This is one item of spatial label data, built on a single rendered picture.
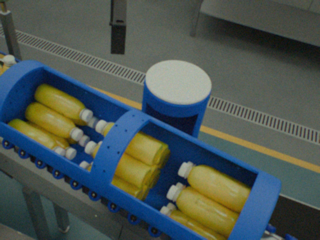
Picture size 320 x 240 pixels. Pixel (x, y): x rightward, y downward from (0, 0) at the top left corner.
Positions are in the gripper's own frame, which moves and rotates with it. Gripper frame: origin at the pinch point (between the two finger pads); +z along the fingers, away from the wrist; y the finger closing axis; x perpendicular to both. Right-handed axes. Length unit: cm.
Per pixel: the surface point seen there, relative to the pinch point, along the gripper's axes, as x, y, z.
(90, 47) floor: -15, -222, 133
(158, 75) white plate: 20, -47, 43
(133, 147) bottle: 6.0, 3.7, 33.2
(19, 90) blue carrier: -30, -25, 36
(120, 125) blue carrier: 2.2, 0.4, 27.9
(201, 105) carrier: 37, -33, 47
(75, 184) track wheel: -11, 0, 55
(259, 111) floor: 127, -138, 137
